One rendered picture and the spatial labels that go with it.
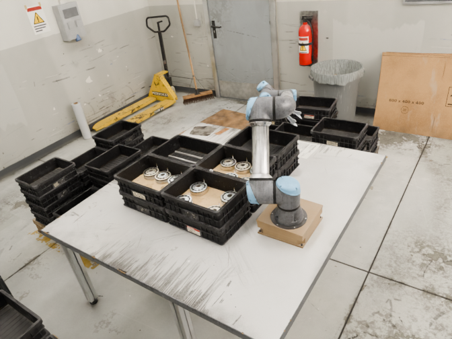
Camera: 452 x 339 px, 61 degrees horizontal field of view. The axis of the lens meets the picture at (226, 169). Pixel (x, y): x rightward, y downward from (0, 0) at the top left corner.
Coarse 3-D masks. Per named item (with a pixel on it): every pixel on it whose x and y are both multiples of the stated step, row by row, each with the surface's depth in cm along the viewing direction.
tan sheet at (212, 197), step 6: (186, 192) 223; (210, 192) 220; (216, 192) 219; (222, 192) 218; (192, 198) 217; (198, 198) 216; (204, 198) 215; (210, 198) 214; (216, 198) 214; (198, 204) 211; (204, 204) 210; (210, 204) 210; (216, 204) 209; (222, 204) 208
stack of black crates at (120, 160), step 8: (104, 152) 334; (112, 152) 340; (120, 152) 348; (128, 152) 341; (136, 152) 327; (96, 160) 328; (104, 160) 335; (112, 160) 342; (120, 160) 340; (128, 160) 320; (136, 160) 329; (88, 168) 317; (96, 168) 311; (104, 168) 331; (112, 168) 308; (120, 168) 316; (96, 176) 318; (104, 176) 309; (112, 176) 311; (96, 184) 326; (104, 184) 318
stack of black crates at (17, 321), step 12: (0, 300) 208; (12, 300) 200; (0, 312) 208; (12, 312) 206; (24, 312) 198; (0, 324) 200; (12, 324) 199; (24, 324) 198; (36, 324) 185; (0, 336) 194; (12, 336) 193; (24, 336) 181; (36, 336) 188
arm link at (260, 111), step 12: (252, 108) 188; (264, 108) 187; (252, 120) 189; (264, 120) 187; (252, 132) 191; (264, 132) 188; (252, 144) 191; (264, 144) 188; (252, 156) 191; (264, 156) 188; (252, 168) 191; (264, 168) 188; (252, 180) 188; (264, 180) 186; (252, 192) 186; (264, 192) 186
